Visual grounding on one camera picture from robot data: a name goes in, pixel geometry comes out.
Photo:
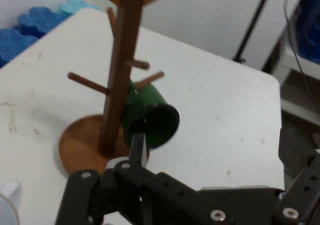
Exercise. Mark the black tripod stand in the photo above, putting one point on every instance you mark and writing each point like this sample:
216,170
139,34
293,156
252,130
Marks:
252,22

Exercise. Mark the light blue foam tile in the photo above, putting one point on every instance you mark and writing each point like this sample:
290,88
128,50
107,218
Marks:
75,5

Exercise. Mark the white shelf unit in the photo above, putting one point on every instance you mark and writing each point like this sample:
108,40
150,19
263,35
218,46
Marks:
287,67

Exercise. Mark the white mug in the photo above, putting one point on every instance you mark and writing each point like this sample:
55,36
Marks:
7,205

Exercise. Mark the green ceramic mug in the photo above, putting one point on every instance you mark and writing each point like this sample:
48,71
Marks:
150,97

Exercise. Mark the brown wooden mug tree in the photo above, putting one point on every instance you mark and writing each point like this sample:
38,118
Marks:
120,60

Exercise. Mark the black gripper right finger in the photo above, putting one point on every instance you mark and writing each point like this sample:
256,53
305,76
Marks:
302,202

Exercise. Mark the blue plastic bin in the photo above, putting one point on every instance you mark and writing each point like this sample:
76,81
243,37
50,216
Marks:
310,22

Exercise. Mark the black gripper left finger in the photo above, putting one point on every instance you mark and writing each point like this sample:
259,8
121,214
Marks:
160,192

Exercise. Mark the dark blue foam tile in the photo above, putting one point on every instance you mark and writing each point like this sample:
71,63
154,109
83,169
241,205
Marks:
12,45
40,20

